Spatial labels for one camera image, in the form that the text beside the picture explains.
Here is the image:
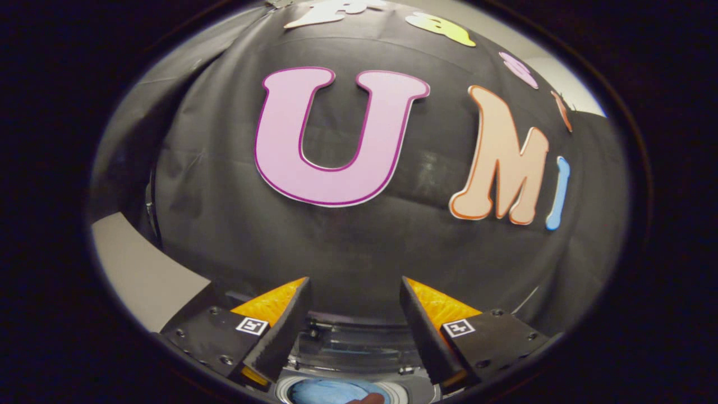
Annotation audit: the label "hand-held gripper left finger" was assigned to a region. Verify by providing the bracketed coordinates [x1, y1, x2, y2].
[154, 277, 311, 388]

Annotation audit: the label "beige cabinet with dark frame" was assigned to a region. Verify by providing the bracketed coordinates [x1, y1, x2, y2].
[91, 212, 211, 333]

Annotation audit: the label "light blue shirt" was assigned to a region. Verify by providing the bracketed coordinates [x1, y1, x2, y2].
[289, 378, 393, 404]

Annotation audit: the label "grey washing machine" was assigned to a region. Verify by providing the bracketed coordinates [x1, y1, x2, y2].
[274, 319, 445, 404]

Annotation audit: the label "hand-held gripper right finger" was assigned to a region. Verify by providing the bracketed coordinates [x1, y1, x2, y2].
[399, 276, 553, 393]

